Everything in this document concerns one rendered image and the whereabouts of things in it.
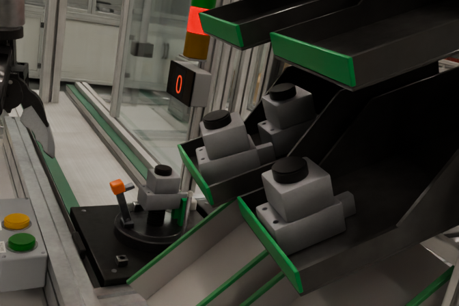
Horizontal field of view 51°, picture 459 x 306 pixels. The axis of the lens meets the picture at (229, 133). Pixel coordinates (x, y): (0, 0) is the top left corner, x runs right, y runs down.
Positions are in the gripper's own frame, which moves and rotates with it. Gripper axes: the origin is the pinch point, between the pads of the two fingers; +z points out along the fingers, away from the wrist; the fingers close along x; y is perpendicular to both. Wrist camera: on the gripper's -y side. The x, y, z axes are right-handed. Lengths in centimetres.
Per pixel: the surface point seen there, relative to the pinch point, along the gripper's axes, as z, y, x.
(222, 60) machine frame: 2, 90, -57
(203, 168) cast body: -11.9, -28.2, -24.6
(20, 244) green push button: 12.1, -4.3, -2.9
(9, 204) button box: 13.9, 11.5, 1.0
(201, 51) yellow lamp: -14.4, 21.4, -34.2
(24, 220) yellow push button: 12.5, 3.3, -2.7
